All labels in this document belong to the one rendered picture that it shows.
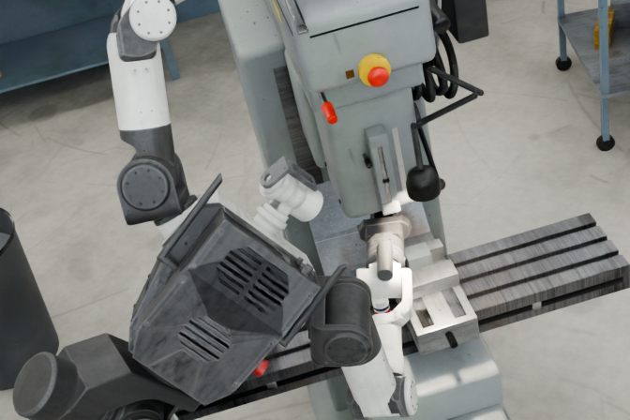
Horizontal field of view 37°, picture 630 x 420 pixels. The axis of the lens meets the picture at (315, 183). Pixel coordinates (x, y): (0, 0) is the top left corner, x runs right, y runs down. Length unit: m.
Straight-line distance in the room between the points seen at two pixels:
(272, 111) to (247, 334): 1.01
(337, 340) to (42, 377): 0.51
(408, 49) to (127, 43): 0.53
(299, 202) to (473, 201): 2.60
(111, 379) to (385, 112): 0.79
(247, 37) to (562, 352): 1.76
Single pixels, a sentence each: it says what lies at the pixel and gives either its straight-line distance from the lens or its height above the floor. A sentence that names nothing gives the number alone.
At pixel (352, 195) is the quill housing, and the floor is 1.39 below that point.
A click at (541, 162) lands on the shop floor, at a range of 4.46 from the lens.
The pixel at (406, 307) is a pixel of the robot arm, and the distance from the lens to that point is 2.03.
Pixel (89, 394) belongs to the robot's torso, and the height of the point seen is 1.51.
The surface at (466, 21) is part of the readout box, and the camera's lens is 2.30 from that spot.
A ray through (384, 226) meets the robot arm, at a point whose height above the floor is 1.26.
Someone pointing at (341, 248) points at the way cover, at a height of 0.96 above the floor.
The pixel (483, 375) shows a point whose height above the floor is 0.88.
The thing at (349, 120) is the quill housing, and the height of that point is 1.58.
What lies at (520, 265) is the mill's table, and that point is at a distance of 2.51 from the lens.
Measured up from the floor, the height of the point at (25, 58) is 0.23.
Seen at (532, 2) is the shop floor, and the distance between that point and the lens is 5.84.
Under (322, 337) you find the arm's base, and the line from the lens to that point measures 1.69.
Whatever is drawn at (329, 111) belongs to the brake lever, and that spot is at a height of 1.71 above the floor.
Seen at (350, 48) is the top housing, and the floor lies 1.81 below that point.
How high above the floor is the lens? 2.63
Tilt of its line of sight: 35 degrees down
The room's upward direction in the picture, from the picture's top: 14 degrees counter-clockwise
